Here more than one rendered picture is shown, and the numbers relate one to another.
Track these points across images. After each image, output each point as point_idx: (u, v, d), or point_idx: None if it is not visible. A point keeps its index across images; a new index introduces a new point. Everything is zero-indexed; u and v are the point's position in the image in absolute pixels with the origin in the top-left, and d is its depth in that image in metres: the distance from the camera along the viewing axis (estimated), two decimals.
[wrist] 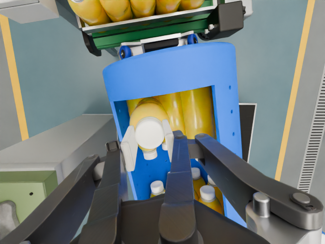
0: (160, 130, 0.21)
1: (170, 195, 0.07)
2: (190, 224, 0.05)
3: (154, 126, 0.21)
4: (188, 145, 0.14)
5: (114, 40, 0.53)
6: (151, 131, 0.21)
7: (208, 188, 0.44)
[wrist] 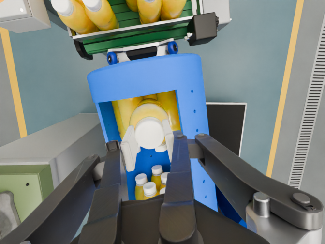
0: None
1: (170, 195, 0.07)
2: (190, 224, 0.05)
3: None
4: (188, 145, 0.14)
5: (103, 46, 0.58)
6: None
7: None
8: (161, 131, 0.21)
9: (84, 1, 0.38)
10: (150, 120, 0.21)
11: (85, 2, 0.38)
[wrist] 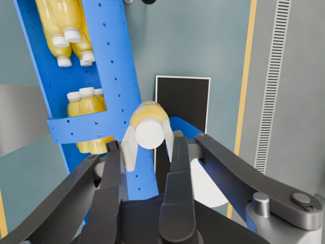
0: (66, 44, 0.47)
1: (170, 195, 0.07)
2: (190, 224, 0.05)
3: (63, 44, 0.47)
4: (188, 145, 0.14)
5: None
6: (62, 44, 0.47)
7: None
8: (79, 39, 0.44)
9: (140, 141, 0.21)
10: (72, 35, 0.42)
11: (142, 142, 0.21)
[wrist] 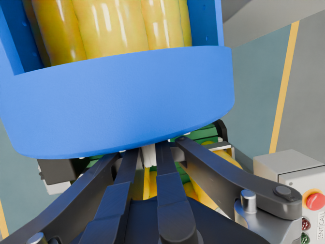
0: None
1: (164, 197, 0.07)
2: (190, 222, 0.05)
3: None
4: (168, 148, 0.14)
5: (194, 134, 0.48)
6: None
7: None
8: None
9: None
10: None
11: None
